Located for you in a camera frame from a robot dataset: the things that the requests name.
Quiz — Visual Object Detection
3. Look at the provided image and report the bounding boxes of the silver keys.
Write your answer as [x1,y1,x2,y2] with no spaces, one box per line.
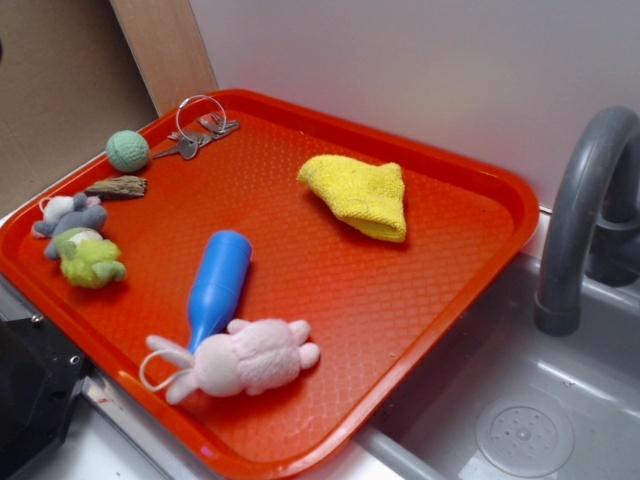
[151,94,240,161]

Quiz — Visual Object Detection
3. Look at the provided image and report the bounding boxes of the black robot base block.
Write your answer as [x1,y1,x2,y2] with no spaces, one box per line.
[1,314,88,479]

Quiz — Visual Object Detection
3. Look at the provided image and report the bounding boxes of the yellow knitted cloth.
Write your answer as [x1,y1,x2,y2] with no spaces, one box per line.
[297,154,407,243]

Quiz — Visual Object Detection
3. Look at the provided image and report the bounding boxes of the orange plastic tray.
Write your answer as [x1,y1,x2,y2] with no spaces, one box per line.
[1,90,539,479]

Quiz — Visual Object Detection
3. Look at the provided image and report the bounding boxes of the blue plastic bottle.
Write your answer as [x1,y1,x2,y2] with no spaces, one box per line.
[187,230,252,353]

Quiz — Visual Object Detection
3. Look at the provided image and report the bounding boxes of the pink plush bunny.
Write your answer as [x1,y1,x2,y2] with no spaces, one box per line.
[139,319,321,405]

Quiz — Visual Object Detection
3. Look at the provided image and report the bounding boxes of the brown wood piece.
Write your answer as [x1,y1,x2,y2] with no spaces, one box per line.
[84,175,148,200]

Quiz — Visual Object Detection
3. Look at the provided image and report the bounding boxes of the green textured ball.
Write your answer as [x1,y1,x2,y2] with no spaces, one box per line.
[105,130,150,173]

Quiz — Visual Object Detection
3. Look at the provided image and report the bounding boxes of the green plush frog toy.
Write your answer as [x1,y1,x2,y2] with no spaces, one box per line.
[54,227,127,289]

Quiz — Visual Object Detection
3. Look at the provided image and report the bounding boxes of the grey plastic sink basin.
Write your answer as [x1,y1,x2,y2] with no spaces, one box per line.
[357,255,639,479]

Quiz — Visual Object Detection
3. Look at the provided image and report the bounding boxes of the grey plush mouse toy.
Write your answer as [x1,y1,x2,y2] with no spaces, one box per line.
[31,192,107,260]

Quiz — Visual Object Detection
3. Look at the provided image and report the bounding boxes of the wooden board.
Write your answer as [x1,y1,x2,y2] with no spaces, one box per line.
[111,0,218,115]

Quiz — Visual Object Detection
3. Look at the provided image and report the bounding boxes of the grey curved faucet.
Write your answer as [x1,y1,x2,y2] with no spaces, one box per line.
[534,106,639,336]

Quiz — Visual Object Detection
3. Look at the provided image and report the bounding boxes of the sink drain cover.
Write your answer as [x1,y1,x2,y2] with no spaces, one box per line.
[475,396,574,479]

